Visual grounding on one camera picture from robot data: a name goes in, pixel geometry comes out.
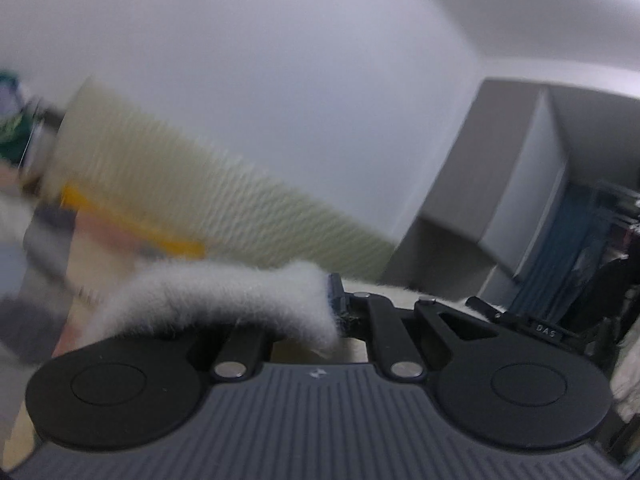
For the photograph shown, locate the white fluffy fleece garment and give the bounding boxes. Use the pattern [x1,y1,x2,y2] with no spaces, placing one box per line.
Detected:
[81,260,507,356]

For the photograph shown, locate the blue hanging clothes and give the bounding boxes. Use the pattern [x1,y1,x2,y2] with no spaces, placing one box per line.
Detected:
[509,184,611,322]

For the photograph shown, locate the patchwork checkered duvet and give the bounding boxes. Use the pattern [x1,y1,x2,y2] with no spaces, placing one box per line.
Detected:
[1,162,172,470]

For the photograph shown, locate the cream quilted headboard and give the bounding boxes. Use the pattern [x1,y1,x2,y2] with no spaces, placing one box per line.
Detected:
[42,79,396,281]

